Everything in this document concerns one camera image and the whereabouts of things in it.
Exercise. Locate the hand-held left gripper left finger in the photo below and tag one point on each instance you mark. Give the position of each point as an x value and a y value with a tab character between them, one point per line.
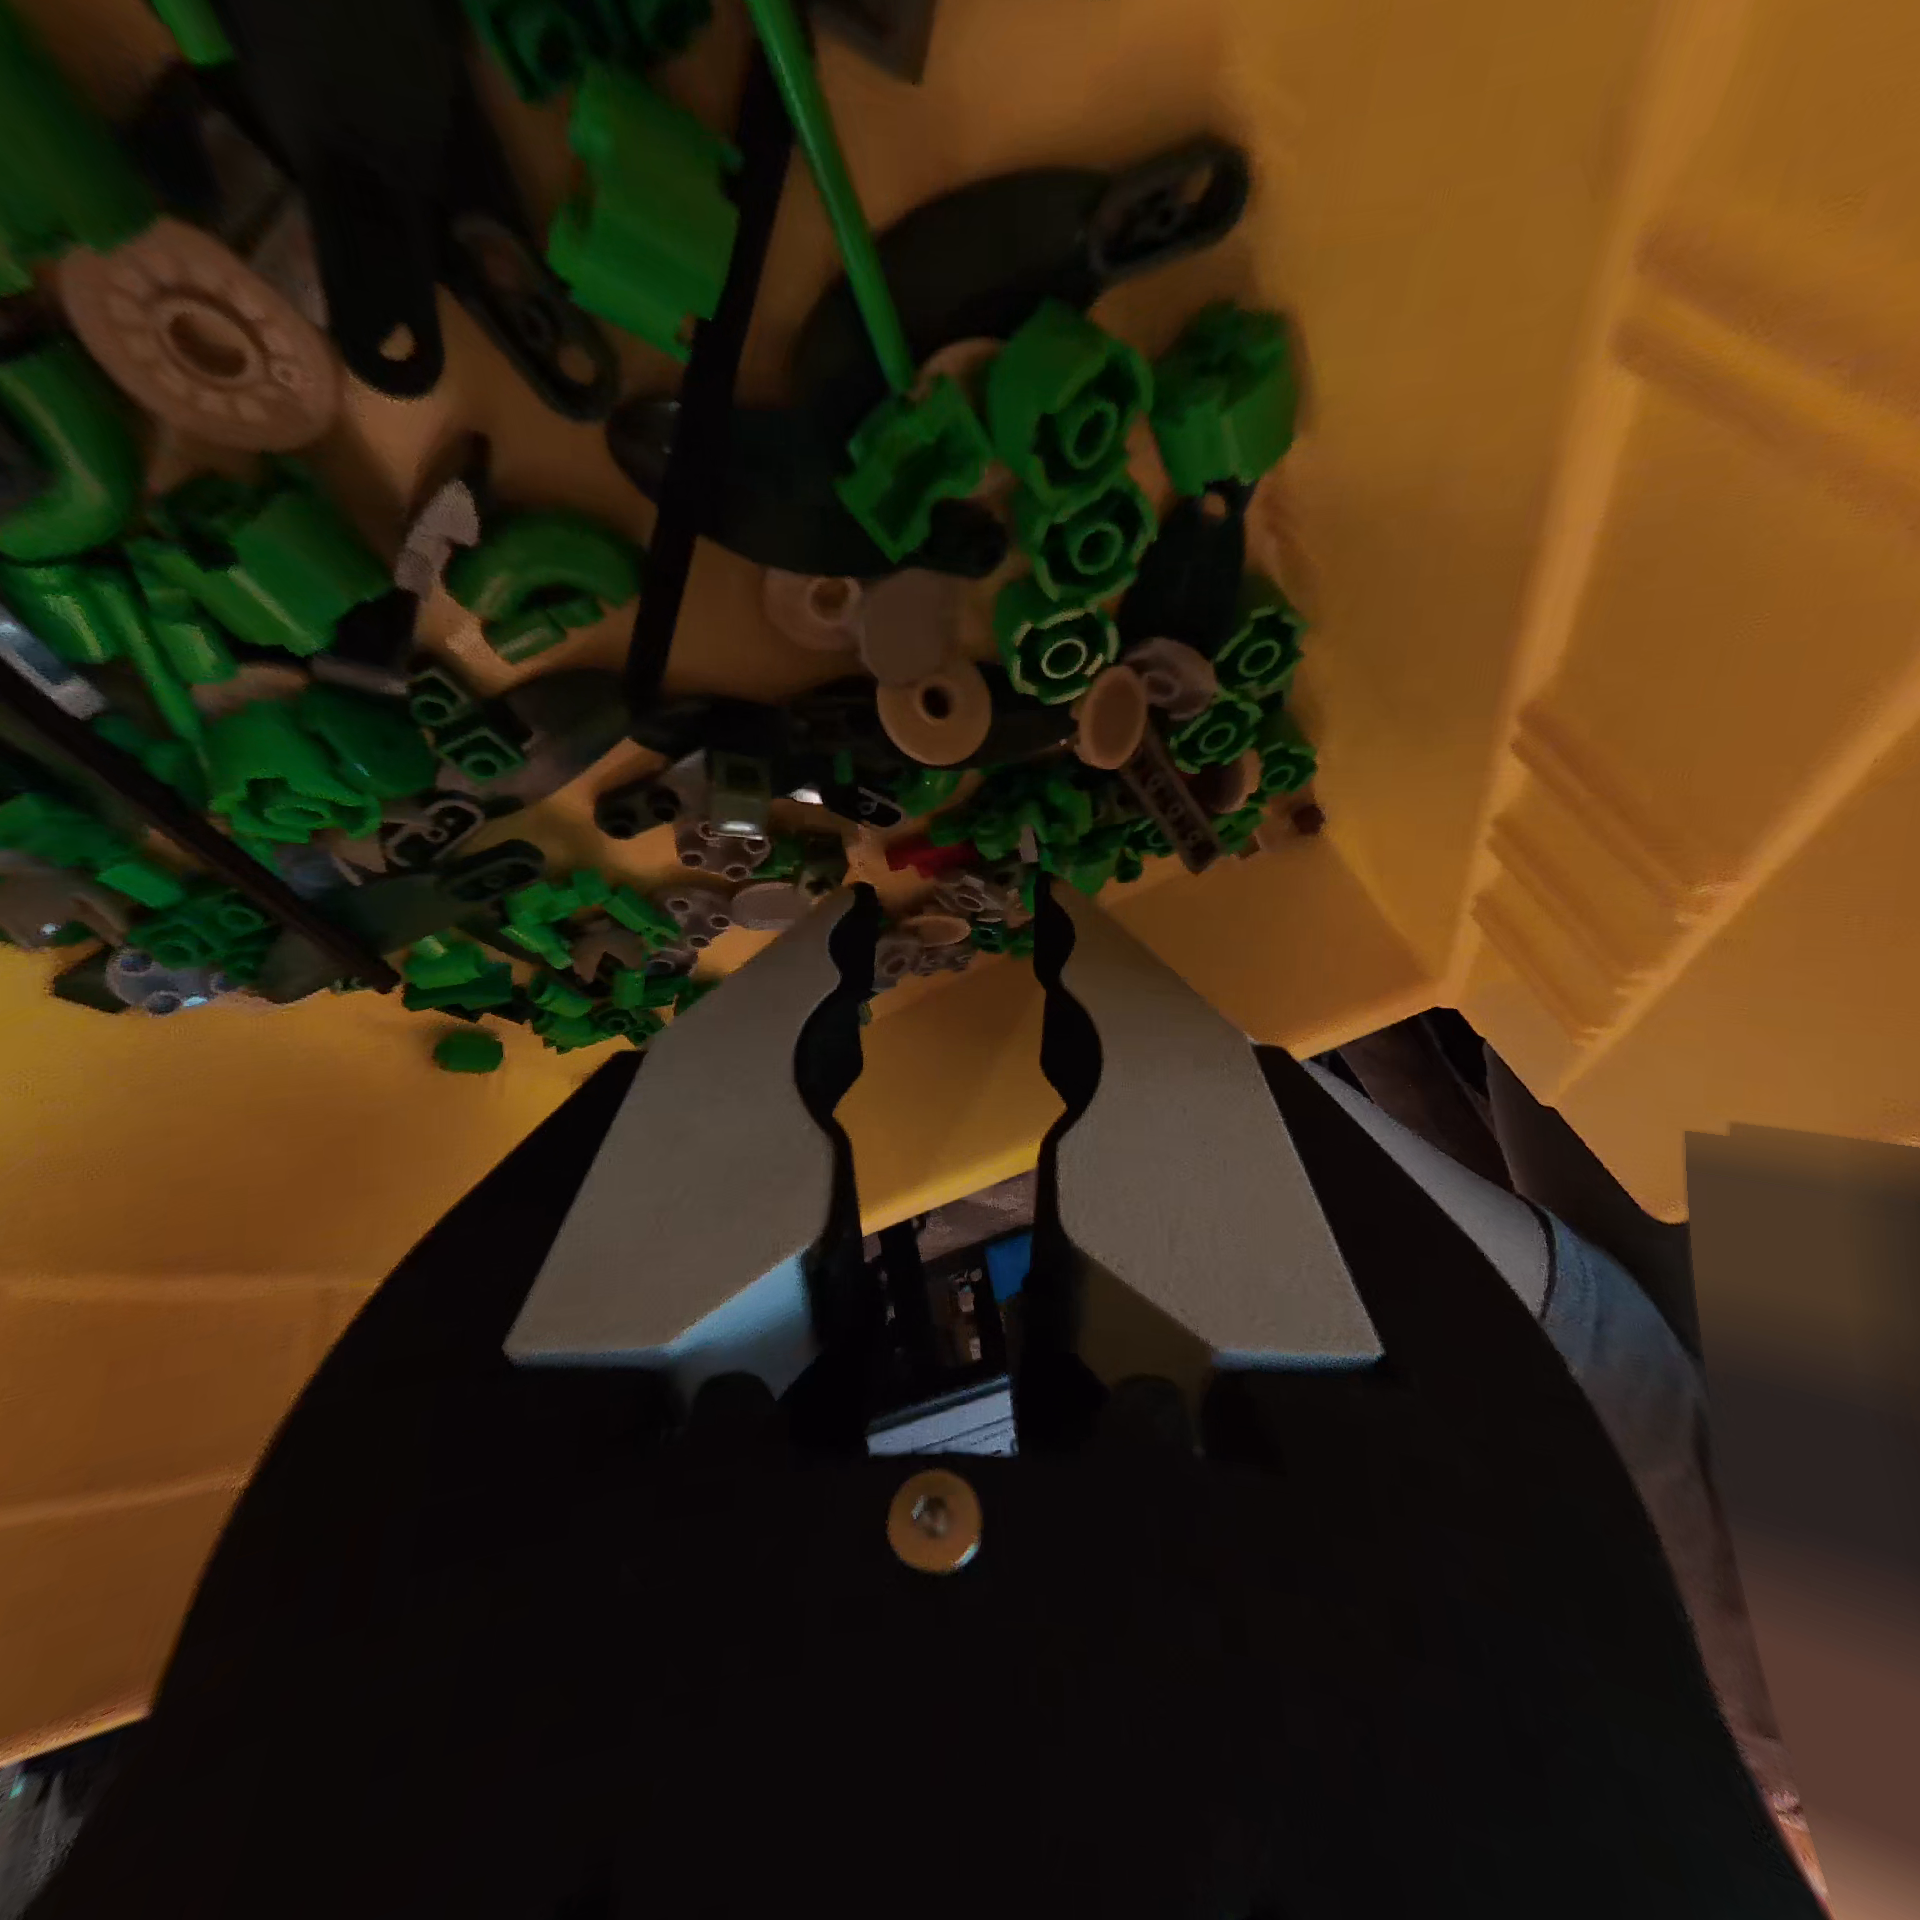
691	1201

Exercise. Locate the yellow plastic bin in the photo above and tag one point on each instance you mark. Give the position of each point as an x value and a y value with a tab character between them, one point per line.
1500	300

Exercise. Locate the person's light clothing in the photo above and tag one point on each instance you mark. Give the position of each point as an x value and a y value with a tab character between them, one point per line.
1606	1319

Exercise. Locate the pile of small bricks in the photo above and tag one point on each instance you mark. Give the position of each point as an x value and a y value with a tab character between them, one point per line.
1080	435

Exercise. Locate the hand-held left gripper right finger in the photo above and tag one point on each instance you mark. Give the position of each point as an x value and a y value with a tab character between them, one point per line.
1201	1201

